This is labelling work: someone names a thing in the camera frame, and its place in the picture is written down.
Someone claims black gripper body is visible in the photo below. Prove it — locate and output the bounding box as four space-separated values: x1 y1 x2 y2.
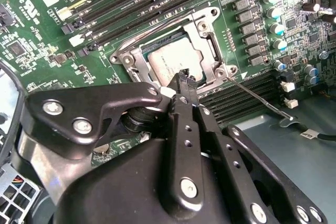
52 103 249 224

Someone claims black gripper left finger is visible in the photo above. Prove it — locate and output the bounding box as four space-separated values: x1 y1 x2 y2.
25 68 205 208

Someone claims silver CPU chip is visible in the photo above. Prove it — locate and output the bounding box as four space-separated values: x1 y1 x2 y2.
146 36 205 83

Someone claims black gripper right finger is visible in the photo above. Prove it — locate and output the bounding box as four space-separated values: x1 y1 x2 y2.
186 74 328 224

